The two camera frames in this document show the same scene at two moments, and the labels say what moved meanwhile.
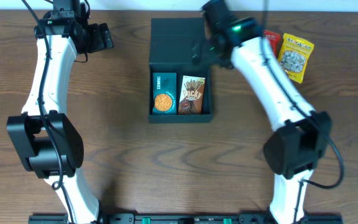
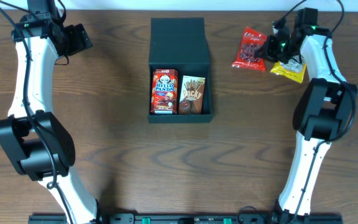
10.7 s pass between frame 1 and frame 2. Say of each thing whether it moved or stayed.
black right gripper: moved
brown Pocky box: stayed
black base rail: stayed
